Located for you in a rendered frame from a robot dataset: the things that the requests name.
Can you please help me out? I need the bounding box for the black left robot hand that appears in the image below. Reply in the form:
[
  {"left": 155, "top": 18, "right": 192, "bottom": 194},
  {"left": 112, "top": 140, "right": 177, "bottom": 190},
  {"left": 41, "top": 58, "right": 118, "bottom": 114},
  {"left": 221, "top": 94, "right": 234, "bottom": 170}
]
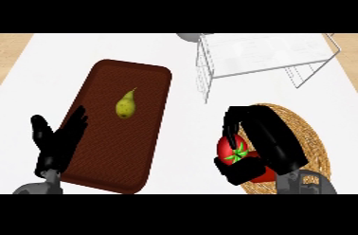
[{"left": 30, "top": 104, "right": 90, "bottom": 179}]

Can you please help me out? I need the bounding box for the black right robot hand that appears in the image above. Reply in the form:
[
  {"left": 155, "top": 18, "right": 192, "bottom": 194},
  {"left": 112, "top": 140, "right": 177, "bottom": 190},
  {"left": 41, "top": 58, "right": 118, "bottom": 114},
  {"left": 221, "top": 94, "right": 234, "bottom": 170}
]
[{"left": 212, "top": 106, "right": 311, "bottom": 187}]

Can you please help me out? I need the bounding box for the red tomato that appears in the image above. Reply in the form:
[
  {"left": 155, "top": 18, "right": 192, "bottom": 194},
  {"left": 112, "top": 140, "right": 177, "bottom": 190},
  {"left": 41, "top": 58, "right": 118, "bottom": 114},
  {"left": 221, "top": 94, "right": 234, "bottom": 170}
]
[{"left": 217, "top": 133, "right": 279, "bottom": 184}]

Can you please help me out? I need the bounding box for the round wicker placemat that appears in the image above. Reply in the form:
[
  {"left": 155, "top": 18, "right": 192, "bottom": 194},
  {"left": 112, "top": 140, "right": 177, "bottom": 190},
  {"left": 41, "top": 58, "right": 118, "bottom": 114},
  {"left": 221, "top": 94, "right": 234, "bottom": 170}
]
[{"left": 236, "top": 102, "right": 333, "bottom": 195}]

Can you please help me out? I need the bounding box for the brown woven placemat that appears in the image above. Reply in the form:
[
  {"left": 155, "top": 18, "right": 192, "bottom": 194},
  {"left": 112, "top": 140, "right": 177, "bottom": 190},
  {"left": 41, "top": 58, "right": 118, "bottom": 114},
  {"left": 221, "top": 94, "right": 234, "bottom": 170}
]
[{"left": 59, "top": 59, "right": 174, "bottom": 195}]

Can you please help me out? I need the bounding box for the yellow-green pear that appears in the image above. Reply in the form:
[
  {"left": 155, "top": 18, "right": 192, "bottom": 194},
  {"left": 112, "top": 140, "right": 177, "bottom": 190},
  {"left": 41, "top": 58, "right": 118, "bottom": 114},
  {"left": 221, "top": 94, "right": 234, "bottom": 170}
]
[{"left": 115, "top": 87, "right": 139, "bottom": 120}]

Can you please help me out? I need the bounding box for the grey round object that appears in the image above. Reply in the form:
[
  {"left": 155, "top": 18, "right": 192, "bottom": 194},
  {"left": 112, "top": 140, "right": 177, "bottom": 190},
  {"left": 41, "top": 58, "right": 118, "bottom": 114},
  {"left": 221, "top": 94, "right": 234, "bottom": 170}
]
[{"left": 176, "top": 33, "right": 215, "bottom": 44}]

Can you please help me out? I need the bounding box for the white wire tiered shelf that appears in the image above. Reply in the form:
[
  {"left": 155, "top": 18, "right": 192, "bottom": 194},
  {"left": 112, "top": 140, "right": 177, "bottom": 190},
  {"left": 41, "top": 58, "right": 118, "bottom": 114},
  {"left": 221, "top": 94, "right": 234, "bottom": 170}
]
[{"left": 195, "top": 33, "right": 343, "bottom": 105}]

